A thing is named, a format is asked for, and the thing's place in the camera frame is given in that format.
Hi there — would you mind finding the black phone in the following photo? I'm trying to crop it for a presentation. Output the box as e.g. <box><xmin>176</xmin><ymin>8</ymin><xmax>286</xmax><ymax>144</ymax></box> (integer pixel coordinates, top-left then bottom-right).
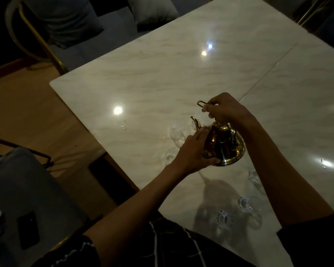
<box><xmin>17</xmin><ymin>211</ymin><xmax>40</xmax><ymax>250</ymax></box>

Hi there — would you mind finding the grey chair with gold legs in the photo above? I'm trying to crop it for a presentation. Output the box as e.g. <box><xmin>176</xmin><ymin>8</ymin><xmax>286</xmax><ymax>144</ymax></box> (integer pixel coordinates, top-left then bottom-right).
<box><xmin>259</xmin><ymin>0</ymin><xmax>323</xmax><ymax>27</ymax></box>

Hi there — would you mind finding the grey chair black gold frame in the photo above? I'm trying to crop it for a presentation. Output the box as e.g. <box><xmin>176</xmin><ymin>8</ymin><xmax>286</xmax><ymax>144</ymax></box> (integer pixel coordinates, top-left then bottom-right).
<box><xmin>0</xmin><ymin>137</ymin><xmax>104</xmax><ymax>267</ymax></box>

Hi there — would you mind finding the gold metal teapot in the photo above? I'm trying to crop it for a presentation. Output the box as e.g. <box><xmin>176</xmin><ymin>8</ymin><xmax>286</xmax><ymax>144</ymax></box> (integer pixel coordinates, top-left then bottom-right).
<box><xmin>190</xmin><ymin>100</ymin><xmax>246</xmax><ymax>167</ymax></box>

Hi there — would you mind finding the person's left forearm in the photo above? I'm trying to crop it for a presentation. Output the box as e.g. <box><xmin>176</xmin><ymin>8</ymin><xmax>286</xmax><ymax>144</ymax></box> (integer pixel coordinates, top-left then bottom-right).
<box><xmin>83</xmin><ymin>164</ymin><xmax>190</xmax><ymax>267</ymax></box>

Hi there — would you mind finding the person's right hand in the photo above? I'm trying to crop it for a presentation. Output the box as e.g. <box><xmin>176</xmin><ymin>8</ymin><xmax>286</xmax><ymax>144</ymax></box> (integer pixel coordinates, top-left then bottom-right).
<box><xmin>202</xmin><ymin>92</ymin><xmax>258</xmax><ymax>134</ymax></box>

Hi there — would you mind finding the person's left hand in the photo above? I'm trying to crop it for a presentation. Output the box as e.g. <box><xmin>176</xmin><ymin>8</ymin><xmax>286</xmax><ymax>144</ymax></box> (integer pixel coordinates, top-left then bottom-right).
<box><xmin>171</xmin><ymin>126</ymin><xmax>222</xmax><ymax>176</ymax></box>

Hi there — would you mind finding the large slate blue cushion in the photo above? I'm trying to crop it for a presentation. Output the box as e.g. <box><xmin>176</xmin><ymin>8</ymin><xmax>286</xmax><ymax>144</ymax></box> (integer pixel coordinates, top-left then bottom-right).
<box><xmin>22</xmin><ymin>0</ymin><xmax>104</xmax><ymax>49</ymax></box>

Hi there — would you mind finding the white marble table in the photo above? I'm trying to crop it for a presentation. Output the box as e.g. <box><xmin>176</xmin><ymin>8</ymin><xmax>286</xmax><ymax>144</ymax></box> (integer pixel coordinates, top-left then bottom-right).
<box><xmin>49</xmin><ymin>0</ymin><xmax>334</xmax><ymax>267</ymax></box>

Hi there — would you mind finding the dark plaid shirt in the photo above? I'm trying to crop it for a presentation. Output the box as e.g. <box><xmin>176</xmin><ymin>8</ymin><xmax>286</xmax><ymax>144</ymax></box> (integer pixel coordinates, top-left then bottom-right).
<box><xmin>32</xmin><ymin>210</ymin><xmax>334</xmax><ymax>267</ymax></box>

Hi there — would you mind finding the person's right forearm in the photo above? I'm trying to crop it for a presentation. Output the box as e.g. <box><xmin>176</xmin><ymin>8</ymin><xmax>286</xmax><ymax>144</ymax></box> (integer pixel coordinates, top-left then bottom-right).
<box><xmin>239</xmin><ymin>119</ymin><xmax>334</xmax><ymax>228</ymax></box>

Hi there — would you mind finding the grey bench with gold frame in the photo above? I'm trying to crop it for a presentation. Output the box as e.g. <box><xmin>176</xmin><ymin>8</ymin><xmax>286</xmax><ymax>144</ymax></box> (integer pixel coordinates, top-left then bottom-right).
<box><xmin>5</xmin><ymin>0</ymin><xmax>212</xmax><ymax>75</ymax></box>

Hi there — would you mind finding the grey cushion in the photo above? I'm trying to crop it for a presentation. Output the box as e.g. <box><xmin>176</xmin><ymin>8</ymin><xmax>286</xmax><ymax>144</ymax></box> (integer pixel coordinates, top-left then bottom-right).
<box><xmin>127</xmin><ymin>0</ymin><xmax>180</xmax><ymax>32</ymax></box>

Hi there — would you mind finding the dark table base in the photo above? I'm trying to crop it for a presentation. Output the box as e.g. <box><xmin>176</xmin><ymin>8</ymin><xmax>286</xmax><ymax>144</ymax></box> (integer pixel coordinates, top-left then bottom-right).
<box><xmin>88</xmin><ymin>152</ymin><xmax>140</xmax><ymax>206</ymax></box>

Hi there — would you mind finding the group of small clear glasses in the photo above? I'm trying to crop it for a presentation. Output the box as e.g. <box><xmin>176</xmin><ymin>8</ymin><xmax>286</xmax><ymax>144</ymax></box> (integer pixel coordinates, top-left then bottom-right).
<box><xmin>163</xmin><ymin>113</ymin><xmax>267</xmax><ymax>230</ymax></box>

